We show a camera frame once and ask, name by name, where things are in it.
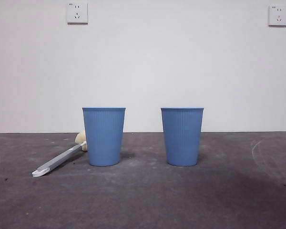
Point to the blue ribbed plastic cup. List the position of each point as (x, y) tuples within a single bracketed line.
[(182, 138), (103, 138)]

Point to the white wall power socket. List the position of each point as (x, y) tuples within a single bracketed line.
[(278, 16), (77, 13)]

